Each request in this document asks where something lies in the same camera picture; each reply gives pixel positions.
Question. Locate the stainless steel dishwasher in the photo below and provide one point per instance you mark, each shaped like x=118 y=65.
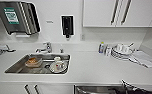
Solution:
x=98 y=90

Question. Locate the black soap dispenser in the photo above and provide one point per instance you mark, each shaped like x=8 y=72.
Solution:
x=67 y=26

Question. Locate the blue dish soap bottle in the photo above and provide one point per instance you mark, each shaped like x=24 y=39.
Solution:
x=101 y=47

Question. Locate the white dirty plate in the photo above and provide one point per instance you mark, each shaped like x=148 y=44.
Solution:
x=58 y=66

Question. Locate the chrome sink faucet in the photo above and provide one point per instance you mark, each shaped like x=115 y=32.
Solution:
x=45 y=48

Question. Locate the orange bowl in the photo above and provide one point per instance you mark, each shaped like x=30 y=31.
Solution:
x=33 y=62

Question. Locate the stack of white plates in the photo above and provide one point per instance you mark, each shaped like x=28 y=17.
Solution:
x=122 y=52

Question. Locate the steel kitchen sink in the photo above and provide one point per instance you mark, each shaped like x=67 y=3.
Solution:
x=18 y=68

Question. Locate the steel paper towel dispenser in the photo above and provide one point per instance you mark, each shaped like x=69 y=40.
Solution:
x=15 y=16

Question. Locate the white dish towel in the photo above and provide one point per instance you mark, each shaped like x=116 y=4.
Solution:
x=145 y=59

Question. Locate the white two-door base cabinet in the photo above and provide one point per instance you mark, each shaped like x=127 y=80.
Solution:
x=12 y=89

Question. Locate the white wall outlet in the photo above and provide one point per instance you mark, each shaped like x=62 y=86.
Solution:
x=82 y=36

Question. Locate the white wall cabinet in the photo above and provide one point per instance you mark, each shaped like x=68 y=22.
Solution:
x=102 y=13

